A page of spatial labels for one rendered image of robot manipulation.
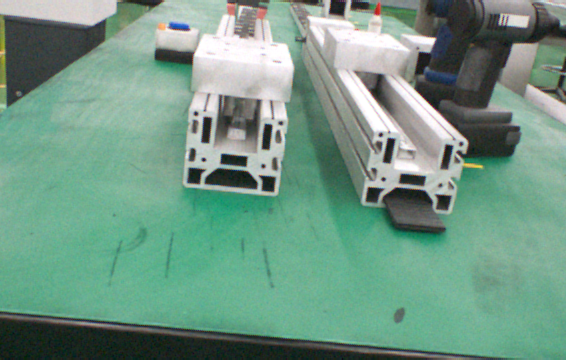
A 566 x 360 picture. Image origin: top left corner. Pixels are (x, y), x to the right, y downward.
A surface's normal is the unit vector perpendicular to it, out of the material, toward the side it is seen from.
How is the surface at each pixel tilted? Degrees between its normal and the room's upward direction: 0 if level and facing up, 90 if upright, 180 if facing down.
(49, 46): 90
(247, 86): 90
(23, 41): 90
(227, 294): 0
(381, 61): 90
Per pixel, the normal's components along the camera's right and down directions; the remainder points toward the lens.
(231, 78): 0.04, 0.36
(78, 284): 0.13, -0.93
